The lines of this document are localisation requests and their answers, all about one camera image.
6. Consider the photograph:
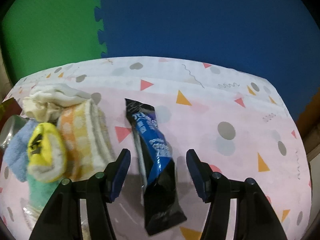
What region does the yellow fleece-lined slipper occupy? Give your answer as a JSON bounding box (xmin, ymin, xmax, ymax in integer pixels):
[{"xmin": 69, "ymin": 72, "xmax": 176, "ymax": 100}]
[{"xmin": 26, "ymin": 122, "xmax": 68, "ymax": 183}]

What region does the blue foam mat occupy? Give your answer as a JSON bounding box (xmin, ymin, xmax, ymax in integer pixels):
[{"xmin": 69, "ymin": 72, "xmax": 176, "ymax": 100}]
[{"xmin": 91, "ymin": 0, "xmax": 320, "ymax": 124}]

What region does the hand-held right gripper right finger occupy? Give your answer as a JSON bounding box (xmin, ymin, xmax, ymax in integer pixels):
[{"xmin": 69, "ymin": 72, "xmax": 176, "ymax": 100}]
[{"xmin": 186, "ymin": 149, "xmax": 292, "ymax": 240}]

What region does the orange and yellow patterned towel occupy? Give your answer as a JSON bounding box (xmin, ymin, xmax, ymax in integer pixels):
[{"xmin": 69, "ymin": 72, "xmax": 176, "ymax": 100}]
[{"xmin": 56, "ymin": 99, "xmax": 117, "ymax": 180}]

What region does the metal bowl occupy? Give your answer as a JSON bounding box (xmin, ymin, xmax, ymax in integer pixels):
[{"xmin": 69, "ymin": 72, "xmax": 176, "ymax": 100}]
[{"xmin": 0, "ymin": 115, "xmax": 28, "ymax": 150}]

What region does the brown box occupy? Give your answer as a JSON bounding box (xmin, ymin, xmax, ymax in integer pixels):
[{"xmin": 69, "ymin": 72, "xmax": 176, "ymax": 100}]
[{"xmin": 0, "ymin": 97, "xmax": 23, "ymax": 120}]

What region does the mint green fluffy cloth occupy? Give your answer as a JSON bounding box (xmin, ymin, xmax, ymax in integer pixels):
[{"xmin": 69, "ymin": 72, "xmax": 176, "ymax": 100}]
[{"xmin": 26, "ymin": 172, "xmax": 60, "ymax": 209}]

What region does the green foam mat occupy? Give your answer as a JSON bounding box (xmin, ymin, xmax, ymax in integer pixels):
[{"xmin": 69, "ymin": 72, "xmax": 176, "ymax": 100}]
[{"xmin": 0, "ymin": 0, "xmax": 112, "ymax": 84}]

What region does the white cloth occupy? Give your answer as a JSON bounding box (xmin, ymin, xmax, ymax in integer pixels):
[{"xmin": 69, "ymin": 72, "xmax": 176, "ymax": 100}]
[{"xmin": 31, "ymin": 83, "xmax": 92, "ymax": 103}]

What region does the light blue fluffy cloth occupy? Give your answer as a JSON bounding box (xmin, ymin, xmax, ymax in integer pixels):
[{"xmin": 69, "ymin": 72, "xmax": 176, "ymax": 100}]
[{"xmin": 4, "ymin": 121, "xmax": 38, "ymax": 182}]

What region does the orange foam mat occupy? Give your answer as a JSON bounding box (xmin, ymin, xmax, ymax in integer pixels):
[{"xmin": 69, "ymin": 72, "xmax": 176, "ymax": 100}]
[{"xmin": 296, "ymin": 87, "xmax": 320, "ymax": 135}]

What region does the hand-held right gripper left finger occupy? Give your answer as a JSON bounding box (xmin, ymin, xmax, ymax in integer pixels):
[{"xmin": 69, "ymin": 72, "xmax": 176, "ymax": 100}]
[{"xmin": 29, "ymin": 149, "xmax": 131, "ymax": 240}]

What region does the pink printed tablecloth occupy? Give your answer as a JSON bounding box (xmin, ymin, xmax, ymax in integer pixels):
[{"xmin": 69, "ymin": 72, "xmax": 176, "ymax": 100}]
[{"xmin": 0, "ymin": 56, "xmax": 313, "ymax": 240}]

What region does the blue and black snack packet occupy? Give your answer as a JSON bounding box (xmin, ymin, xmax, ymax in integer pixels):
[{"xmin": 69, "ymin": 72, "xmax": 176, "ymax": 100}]
[{"xmin": 124, "ymin": 98, "xmax": 188, "ymax": 236}]

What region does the cream crumpled cloth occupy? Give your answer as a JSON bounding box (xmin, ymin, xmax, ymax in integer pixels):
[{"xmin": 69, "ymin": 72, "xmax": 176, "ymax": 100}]
[{"xmin": 22, "ymin": 96, "xmax": 63, "ymax": 125}]

